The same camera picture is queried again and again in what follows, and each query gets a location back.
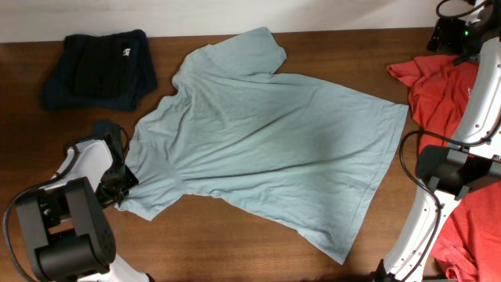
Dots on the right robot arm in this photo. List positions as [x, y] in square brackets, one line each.
[470, 160]

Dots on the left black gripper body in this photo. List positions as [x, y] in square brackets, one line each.
[117, 183]

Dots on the navy blue folded garment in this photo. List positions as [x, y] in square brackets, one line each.
[57, 91]

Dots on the black folded garment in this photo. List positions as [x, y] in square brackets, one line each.
[105, 68]

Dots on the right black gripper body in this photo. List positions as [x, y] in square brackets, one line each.
[459, 41]

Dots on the red printed t-shirt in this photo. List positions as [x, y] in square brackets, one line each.
[468, 247]

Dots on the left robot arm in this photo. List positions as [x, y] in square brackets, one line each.
[57, 230]

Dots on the light blue t-shirt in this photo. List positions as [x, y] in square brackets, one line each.
[303, 152]

